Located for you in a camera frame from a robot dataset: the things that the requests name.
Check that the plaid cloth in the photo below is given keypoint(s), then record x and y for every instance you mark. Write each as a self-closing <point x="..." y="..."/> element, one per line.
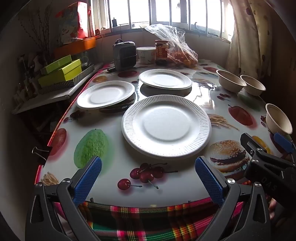
<point x="150" y="222"/>

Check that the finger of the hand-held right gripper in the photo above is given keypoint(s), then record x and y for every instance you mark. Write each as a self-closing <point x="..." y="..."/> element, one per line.
<point x="283" y="142"/>
<point x="251" y="144"/>

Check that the black binder clip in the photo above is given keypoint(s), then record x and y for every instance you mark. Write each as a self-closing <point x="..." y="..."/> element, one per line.
<point x="41" y="154"/>

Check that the heart patterned curtain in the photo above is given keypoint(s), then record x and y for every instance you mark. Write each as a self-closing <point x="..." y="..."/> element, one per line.
<point x="249" y="41"/>

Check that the small grey fan heater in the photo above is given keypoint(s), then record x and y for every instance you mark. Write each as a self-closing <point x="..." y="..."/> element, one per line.
<point x="124" y="55"/>

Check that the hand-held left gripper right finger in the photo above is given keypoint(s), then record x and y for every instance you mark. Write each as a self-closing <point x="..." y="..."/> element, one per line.
<point x="209" y="180"/>

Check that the flat green box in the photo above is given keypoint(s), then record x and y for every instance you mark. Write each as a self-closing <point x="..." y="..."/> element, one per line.
<point x="55" y="64"/>

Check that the white plastic tub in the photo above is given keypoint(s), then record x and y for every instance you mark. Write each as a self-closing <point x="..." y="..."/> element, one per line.
<point x="145" y="55"/>

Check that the beige paper bowl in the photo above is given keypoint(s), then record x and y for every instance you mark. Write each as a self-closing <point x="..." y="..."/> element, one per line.
<point x="277" y="119"/>
<point x="253" y="85"/>
<point x="229" y="81"/>

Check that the person's right hand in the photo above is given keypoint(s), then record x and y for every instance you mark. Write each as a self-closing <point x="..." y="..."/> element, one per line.
<point x="272" y="209"/>

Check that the white foam plate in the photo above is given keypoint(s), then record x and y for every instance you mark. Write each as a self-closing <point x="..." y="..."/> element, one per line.
<point x="105" y="93"/>
<point x="165" y="78"/>
<point x="165" y="126"/>

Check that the dark window latch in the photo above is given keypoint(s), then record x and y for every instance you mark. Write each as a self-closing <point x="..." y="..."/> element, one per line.
<point x="197" y="26"/>

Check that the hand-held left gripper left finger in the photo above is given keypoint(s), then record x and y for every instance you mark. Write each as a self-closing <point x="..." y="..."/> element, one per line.
<point x="89" y="178"/>

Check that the glass jar with red label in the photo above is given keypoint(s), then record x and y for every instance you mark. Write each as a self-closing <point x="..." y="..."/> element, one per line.
<point x="161" y="52"/>

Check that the grey chevron patterned box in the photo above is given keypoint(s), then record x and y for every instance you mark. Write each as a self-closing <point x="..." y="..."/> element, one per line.
<point x="82" y="76"/>

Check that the clear plastic bag of oranges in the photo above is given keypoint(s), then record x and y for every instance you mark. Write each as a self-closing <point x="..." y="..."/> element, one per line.
<point x="180" y="51"/>

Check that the white board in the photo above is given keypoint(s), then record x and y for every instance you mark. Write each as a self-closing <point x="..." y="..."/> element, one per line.
<point x="55" y="97"/>

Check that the large green box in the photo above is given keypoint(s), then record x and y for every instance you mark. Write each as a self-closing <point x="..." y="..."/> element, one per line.
<point x="60" y="76"/>

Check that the red printed bag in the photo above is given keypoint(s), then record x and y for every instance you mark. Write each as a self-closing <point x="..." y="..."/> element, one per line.
<point x="72" y="23"/>

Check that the orange box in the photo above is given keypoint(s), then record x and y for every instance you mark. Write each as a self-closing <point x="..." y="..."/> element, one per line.
<point x="76" y="47"/>

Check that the dried branches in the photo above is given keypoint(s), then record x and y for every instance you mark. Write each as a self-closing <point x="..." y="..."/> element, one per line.
<point x="42" y="30"/>

